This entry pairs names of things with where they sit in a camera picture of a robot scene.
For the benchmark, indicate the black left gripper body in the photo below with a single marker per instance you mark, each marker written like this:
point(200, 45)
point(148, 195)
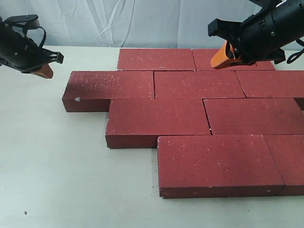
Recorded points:
point(22, 53)

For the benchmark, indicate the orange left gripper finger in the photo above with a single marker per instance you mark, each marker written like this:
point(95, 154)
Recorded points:
point(43, 71)

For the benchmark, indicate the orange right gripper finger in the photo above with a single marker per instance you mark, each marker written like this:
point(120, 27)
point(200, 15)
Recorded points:
point(227, 56)

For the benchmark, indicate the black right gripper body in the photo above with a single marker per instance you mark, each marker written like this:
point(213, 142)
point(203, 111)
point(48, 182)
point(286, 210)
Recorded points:
point(261, 36)

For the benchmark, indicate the red brick with white speck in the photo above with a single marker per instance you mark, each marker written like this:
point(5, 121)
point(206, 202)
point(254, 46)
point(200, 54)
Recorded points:
point(92, 91)

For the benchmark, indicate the red brick under tilted brick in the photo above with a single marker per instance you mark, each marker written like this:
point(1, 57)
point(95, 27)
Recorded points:
point(156, 59)

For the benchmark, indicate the red brick front large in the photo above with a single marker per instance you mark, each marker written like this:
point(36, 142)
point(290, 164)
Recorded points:
point(216, 166)

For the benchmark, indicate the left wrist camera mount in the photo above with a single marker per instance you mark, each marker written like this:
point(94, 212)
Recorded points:
point(23, 23)

